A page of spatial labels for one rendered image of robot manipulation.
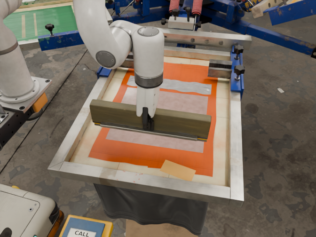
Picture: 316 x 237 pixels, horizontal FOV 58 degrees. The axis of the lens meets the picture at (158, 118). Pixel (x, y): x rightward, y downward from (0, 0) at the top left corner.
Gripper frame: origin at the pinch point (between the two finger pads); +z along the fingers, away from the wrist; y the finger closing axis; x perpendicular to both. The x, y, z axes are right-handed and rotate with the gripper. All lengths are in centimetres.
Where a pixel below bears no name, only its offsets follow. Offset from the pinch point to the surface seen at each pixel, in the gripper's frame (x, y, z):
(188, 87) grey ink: 9.1, -36.9, 14.2
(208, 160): 19.4, 0.1, 14.5
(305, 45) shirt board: 67, -89, 17
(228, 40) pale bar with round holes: 24, -67, 7
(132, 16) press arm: -33, -107, 18
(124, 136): -10.2, -5.2, 14.8
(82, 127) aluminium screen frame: -24.9, -3.9, 11.9
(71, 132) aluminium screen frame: -27.4, -0.5, 11.4
